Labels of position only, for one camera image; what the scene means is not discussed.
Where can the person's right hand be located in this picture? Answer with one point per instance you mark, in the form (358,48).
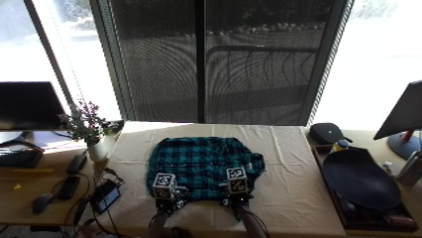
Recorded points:
(237,200)

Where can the person's left hand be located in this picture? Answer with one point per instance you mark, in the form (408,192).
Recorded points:
(167,204)

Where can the teal black plaid shirt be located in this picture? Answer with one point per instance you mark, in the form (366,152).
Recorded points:
(200,162)

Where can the white marker cube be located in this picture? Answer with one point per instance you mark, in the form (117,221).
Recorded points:
(237,180)
(164,185)

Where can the beige tablecloth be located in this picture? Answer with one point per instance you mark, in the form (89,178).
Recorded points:
(281,185)

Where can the black tablet device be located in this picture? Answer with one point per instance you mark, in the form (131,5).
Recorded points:
(105,196)

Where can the white plant pot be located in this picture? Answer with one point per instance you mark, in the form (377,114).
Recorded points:
(97,151)

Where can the black smartphone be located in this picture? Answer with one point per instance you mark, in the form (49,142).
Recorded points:
(69,187)

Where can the black remote control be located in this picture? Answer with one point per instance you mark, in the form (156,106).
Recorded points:
(76,164)

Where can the black computer mouse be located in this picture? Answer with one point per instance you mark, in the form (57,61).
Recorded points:
(43,202)

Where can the black zipped pouch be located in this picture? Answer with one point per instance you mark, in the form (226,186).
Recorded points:
(326,133)

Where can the large black oval dish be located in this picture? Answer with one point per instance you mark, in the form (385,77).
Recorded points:
(360,178)

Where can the purple flowering plant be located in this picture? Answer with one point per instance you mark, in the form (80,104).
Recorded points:
(85,122)

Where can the yellow ruler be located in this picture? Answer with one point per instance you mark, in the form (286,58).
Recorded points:
(32,170)

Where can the small yellow paper scrap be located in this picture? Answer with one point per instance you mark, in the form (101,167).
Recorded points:
(17,186)

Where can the dark wooden tray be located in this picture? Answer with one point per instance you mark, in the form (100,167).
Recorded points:
(396,221)

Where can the black keyboard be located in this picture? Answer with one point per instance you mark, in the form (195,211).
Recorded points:
(17,157)

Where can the silver metal bottle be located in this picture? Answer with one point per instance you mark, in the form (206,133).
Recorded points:
(410,170)

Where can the round grey monitor base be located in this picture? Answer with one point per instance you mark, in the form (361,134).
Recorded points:
(404,143)

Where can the dark window screen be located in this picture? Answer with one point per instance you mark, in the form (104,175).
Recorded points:
(220,59)

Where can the black computer monitor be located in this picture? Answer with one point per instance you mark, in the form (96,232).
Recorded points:
(27,105)

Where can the tilted black monitor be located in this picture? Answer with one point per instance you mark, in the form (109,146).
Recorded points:
(402,112)

